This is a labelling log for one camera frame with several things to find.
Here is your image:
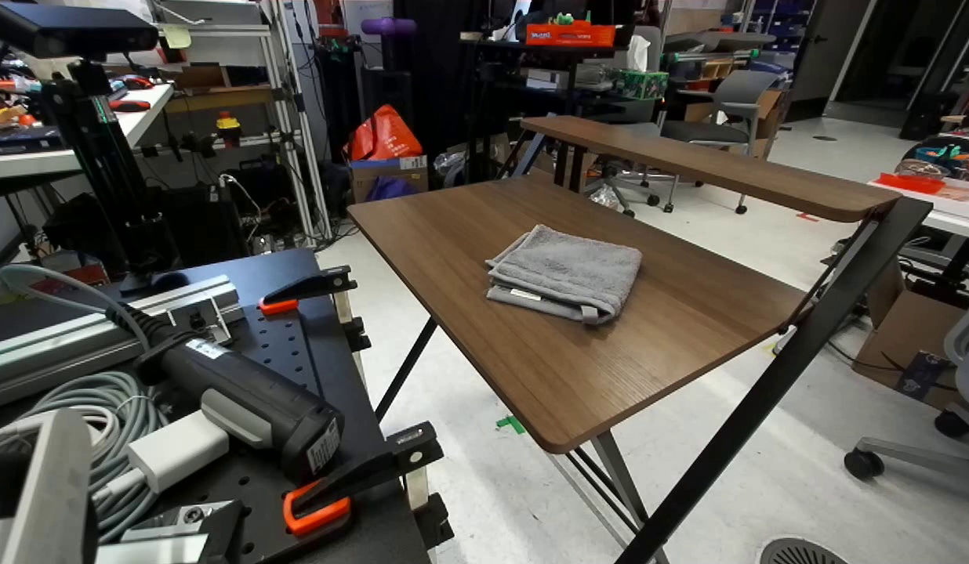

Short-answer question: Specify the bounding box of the black orange lower clamp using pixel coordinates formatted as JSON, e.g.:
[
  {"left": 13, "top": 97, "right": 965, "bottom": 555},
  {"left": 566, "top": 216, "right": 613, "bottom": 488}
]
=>
[{"left": 283, "top": 420, "right": 442, "bottom": 537}]

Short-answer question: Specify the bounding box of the grey office chair background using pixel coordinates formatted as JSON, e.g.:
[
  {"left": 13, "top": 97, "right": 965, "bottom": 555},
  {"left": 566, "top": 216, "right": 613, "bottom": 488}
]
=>
[{"left": 587, "top": 66, "right": 784, "bottom": 220}]

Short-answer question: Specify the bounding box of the grey chair right edge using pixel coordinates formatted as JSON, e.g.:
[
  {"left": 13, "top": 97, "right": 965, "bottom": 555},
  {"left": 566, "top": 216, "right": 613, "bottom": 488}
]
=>
[{"left": 844, "top": 311, "right": 969, "bottom": 481}]

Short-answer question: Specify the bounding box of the orange tray on shelf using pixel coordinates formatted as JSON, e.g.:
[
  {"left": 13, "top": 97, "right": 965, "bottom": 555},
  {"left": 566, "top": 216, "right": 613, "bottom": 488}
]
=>
[{"left": 524, "top": 20, "right": 615, "bottom": 50}]

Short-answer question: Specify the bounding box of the black grey power tool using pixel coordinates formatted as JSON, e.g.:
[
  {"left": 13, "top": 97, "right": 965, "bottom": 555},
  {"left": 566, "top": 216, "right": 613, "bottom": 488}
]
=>
[{"left": 145, "top": 335, "right": 342, "bottom": 481}]

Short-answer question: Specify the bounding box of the grey metal bracket foreground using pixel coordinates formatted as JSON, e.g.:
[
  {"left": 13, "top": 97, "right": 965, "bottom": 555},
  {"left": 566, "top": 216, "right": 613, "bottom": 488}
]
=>
[{"left": 0, "top": 410, "right": 94, "bottom": 564}]

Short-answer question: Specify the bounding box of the white table at right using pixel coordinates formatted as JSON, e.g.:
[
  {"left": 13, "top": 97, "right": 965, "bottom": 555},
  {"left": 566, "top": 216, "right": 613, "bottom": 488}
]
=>
[{"left": 876, "top": 171, "right": 969, "bottom": 238}]

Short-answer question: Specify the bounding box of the cardboard box right floor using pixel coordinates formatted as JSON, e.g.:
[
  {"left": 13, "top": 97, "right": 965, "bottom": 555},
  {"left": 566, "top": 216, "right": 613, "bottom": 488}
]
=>
[{"left": 854, "top": 290, "right": 964, "bottom": 407}]

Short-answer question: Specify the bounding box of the orange red bag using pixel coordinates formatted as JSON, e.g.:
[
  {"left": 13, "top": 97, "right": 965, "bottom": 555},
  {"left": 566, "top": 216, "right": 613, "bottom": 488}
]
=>
[{"left": 344, "top": 102, "right": 424, "bottom": 159}]

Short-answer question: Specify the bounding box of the brown wooden table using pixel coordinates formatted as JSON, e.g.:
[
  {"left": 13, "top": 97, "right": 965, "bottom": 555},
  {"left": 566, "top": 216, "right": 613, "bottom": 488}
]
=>
[{"left": 351, "top": 178, "right": 927, "bottom": 564}]

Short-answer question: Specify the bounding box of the black camera on tripod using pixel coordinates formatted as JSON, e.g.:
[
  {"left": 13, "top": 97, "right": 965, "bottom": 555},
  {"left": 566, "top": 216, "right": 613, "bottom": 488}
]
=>
[{"left": 0, "top": 0, "right": 157, "bottom": 56}]

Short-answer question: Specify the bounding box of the black tripod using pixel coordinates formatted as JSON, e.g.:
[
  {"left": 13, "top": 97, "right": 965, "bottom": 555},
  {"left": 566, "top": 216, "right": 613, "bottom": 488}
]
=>
[{"left": 45, "top": 58, "right": 180, "bottom": 279}]

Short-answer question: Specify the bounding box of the white power adapter block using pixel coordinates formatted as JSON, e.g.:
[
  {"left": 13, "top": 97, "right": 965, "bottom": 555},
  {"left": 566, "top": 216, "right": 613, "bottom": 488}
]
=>
[{"left": 128, "top": 410, "right": 230, "bottom": 490}]

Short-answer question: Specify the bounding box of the cardboard box under bag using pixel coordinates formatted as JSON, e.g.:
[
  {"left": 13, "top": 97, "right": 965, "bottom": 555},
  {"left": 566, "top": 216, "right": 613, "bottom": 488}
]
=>
[{"left": 348, "top": 155, "right": 429, "bottom": 200}]

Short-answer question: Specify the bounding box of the grey coiled cable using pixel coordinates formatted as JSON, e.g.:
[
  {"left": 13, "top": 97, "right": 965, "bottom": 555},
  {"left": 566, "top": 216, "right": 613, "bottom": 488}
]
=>
[{"left": 23, "top": 366, "right": 173, "bottom": 546}]

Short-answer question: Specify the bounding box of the floor drain grate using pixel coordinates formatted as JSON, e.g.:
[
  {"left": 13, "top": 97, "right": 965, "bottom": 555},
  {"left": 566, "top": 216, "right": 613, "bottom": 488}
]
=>
[{"left": 760, "top": 537, "right": 846, "bottom": 564}]

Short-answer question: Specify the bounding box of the black perforated workbench plate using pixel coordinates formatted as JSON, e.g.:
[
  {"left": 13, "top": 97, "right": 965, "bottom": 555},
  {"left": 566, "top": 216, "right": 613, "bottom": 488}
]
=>
[{"left": 136, "top": 251, "right": 429, "bottom": 564}]

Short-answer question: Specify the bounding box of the white desk at left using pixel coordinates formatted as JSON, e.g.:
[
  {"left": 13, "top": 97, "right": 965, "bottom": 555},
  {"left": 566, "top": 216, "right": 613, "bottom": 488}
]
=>
[{"left": 0, "top": 77, "right": 180, "bottom": 182}]

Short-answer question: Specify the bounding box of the black orange clamp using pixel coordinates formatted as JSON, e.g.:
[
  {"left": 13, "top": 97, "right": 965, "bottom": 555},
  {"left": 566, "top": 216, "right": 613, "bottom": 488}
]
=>
[
  {"left": 258, "top": 265, "right": 354, "bottom": 319},
  {"left": 283, "top": 420, "right": 442, "bottom": 537}
]

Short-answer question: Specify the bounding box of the black orange upper clamp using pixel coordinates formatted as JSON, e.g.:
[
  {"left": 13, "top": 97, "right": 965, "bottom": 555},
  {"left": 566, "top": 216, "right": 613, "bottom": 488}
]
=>
[{"left": 258, "top": 265, "right": 354, "bottom": 319}]

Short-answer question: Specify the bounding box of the grey cloth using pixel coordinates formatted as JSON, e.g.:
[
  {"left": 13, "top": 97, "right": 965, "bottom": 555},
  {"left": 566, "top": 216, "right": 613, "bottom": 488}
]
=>
[{"left": 485, "top": 225, "right": 644, "bottom": 324}]

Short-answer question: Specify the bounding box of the aluminium extrusion rail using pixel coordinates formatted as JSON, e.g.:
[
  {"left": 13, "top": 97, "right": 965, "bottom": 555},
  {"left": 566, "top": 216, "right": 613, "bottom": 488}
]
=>
[{"left": 0, "top": 275, "right": 243, "bottom": 407}]

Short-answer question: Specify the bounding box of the brown raised table shelf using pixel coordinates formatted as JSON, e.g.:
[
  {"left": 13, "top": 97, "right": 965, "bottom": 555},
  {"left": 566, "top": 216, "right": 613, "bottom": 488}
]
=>
[{"left": 524, "top": 117, "right": 901, "bottom": 221}]

